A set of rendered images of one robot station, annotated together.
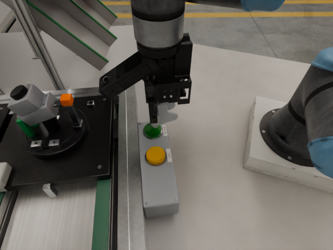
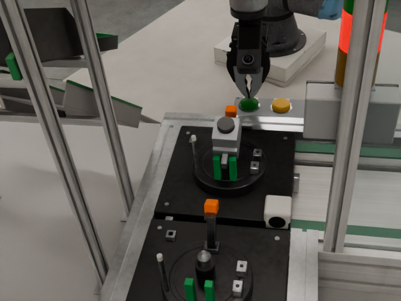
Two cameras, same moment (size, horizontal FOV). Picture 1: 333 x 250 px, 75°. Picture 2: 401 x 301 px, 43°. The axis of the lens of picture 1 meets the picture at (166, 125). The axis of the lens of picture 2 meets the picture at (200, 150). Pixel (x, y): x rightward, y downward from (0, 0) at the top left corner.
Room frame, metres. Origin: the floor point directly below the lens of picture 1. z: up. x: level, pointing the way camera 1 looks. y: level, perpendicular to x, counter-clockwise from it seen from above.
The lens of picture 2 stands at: (0.10, 0.92, 1.64)
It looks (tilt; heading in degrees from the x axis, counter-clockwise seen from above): 42 degrees down; 292
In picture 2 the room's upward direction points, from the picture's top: 6 degrees counter-clockwise
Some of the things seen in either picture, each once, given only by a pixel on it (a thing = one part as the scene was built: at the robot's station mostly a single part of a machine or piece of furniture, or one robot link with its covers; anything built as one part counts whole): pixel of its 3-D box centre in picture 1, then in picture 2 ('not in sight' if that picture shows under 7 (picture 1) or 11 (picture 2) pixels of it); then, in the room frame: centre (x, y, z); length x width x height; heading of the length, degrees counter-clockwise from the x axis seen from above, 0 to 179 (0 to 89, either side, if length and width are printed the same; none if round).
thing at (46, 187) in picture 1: (50, 190); (296, 183); (0.18, 0.23, 0.95); 0.01 x 0.01 x 0.04; 8
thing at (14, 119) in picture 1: (59, 136); (229, 172); (0.31, 0.25, 0.96); 0.24 x 0.24 x 0.02; 8
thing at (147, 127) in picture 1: (152, 131); (249, 105); (0.32, 0.03, 0.96); 0.04 x 0.04 x 0.02
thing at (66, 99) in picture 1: (67, 110); (231, 126); (0.31, 0.20, 1.04); 0.04 x 0.02 x 0.08; 98
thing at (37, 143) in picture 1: (37, 145); (254, 168); (0.26, 0.26, 1.00); 0.02 x 0.01 x 0.02; 98
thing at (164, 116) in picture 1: (163, 117); (256, 76); (0.31, 0.01, 1.02); 0.06 x 0.03 x 0.09; 98
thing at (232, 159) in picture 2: (26, 127); (233, 168); (0.29, 0.29, 1.01); 0.01 x 0.01 x 0.05; 8
